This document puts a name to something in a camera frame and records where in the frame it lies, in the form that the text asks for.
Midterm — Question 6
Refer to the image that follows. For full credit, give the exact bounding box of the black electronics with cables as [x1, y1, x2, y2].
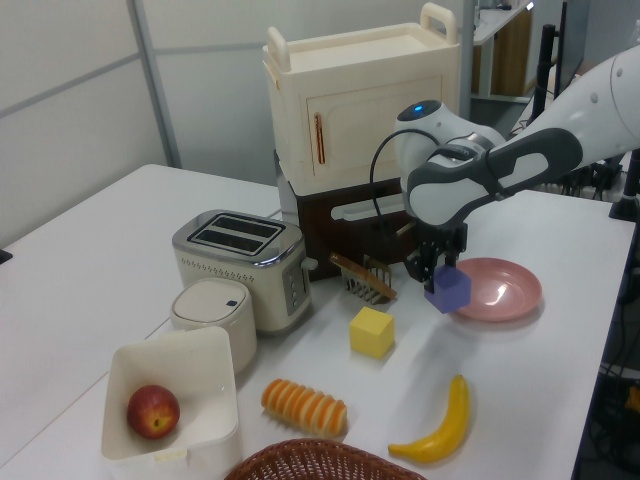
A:
[542, 157, 627, 201]

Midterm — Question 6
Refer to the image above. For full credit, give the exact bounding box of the purple cube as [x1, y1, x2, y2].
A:
[423, 263, 473, 315]

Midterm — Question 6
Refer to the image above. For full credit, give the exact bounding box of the wooden white shelf unit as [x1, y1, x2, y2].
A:
[469, 2, 534, 101]

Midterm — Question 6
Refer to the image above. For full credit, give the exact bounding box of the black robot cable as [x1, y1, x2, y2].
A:
[369, 128, 437, 242]

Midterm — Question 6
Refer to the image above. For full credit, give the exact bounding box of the pink plate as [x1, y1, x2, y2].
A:
[452, 257, 543, 323]

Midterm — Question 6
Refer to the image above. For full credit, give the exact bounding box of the cream toy cabinet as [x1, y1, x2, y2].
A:
[262, 2, 461, 192]

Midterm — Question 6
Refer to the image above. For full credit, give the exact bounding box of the black desk clamp post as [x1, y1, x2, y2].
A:
[608, 147, 640, 221]

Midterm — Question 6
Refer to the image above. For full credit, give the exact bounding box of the cream silver toaster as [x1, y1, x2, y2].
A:
[172, 208, 320, 337]

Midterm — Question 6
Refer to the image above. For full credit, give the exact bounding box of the yellow cube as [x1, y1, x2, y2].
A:
[348, 306, 396, 361]

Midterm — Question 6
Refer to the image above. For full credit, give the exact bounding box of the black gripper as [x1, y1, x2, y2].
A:
[406, 219, 469, 294]

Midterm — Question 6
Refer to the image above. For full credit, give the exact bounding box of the black monitor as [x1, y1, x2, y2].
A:
[554, 0, 585, 99]

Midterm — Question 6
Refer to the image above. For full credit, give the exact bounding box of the brown wicker basket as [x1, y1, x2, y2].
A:
[223, 438, 429, 480]

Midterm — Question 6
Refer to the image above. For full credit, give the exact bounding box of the dark brown drawer box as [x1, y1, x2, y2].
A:
[273, 149, 424, 284]

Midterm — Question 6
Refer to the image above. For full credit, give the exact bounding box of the red apple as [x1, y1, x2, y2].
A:
[126, 384, 181, 440]

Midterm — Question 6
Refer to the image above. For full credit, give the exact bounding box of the orange striped bread loaf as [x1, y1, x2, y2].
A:
[260, 378, 349, 437]

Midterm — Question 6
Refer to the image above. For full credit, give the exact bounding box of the small white lidded bin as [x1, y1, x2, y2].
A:
[169, 278, 259, 375]

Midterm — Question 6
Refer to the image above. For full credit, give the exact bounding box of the black monitor stand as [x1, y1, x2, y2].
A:
[534, 23, 558, 119]

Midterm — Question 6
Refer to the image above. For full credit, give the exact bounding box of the white square container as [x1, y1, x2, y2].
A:
[101, 327, 240, 464]

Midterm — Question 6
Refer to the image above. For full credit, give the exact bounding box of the yellow banana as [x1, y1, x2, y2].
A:
[388, 373, 471, 464]

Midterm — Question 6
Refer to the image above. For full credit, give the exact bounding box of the golden toast rack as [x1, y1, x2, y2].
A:
[339, 254, 392, 305]

